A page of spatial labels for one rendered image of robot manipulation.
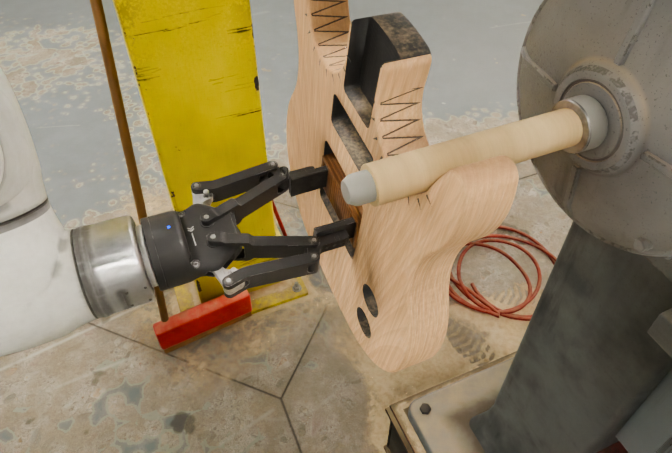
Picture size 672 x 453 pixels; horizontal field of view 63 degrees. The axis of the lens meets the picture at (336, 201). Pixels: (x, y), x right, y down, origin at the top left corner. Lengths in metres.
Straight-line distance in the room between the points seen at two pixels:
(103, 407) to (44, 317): 1.27
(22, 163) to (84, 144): 2.20
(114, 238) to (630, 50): 0.46
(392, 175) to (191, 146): 1.06
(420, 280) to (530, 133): 0.16
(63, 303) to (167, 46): 0.82
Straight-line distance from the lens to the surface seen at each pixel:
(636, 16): 0.47
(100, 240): 0.54
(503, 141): 0.43
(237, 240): 0.55
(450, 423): 1.35
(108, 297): 0.54
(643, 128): 0.48
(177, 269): 0.54
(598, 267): 0.82
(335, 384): 1.71
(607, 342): 0.87
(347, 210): 0.58
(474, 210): 0.38
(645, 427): 0.95
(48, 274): 0.53
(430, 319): 0.53
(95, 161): 2.59
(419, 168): 0.39
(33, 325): 0.55
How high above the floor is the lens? 1.52
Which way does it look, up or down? 44 degrees down
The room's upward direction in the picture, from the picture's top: straight up
